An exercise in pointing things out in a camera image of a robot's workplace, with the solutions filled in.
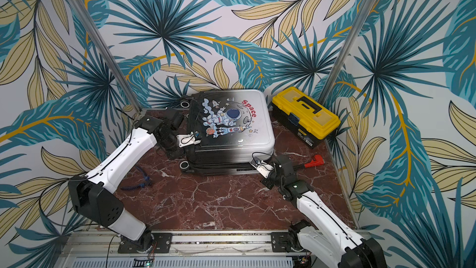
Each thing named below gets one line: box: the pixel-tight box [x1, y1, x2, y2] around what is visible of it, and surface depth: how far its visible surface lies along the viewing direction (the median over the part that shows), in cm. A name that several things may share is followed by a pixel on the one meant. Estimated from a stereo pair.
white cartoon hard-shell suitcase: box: [179, 89, 276, 176], surface depth 84 cm
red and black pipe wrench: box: [292, 154, 326, 170], surface depth 98 cm
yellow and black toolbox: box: [270, 86, 341, 149], surface depth 100 cm
